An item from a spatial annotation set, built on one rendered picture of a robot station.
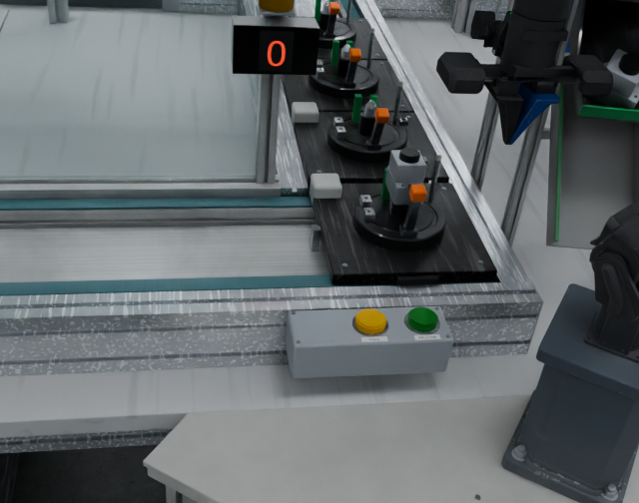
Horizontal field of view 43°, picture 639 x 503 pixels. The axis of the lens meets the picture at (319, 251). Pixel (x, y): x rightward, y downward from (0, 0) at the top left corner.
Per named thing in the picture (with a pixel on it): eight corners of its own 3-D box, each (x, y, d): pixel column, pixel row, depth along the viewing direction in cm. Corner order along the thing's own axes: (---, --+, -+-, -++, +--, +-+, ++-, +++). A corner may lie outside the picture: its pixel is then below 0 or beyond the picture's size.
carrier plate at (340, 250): (494, 281, 119) (498, 269, 117) (331, 285, 115) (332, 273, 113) (449, 192, 138) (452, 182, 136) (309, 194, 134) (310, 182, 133)
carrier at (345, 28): (386, 68, 178) (394, 11, 170) (277, 66, 174) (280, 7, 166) (365, 26, 197) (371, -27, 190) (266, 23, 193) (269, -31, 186)
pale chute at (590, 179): (633, 253, 121) (646, 249, 116) (545, 246, 121) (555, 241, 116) (637, 72, 125) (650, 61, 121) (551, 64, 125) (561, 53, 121)
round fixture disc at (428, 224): (454, 251, 121) (457, 239, 120) (361, 251, 118) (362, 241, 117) (430, 199, 132) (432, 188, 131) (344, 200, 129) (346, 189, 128)
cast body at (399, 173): (422, 205, 120) (430, 163, 116) (393, 205, 119) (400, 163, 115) (409, 175, 126) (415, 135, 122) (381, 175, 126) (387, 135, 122)
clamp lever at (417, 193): (416, 232, 119) (427, 193, 113) (403, 232, 118) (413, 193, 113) (411, 215, 121) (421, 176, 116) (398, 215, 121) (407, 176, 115)
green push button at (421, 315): (439, 336, 108) (441, 325, 106) (409, 337, 107) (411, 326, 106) (431, 316, 111) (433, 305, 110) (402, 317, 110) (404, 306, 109)
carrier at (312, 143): (447, 188, 139) (461, 121, 132) (307, 189, 135) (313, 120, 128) (413, 121, 158) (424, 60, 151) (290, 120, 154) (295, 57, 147)
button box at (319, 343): (446, 372, 110) (454, 338, 106) (291, 380, 106) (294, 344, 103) (433, 337, 115) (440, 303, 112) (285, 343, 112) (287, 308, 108)
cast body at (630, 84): (640, 97, 112) (662, 62, 106) (627, 118, 110) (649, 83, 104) (584, 69, 114) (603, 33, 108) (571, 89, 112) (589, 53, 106)
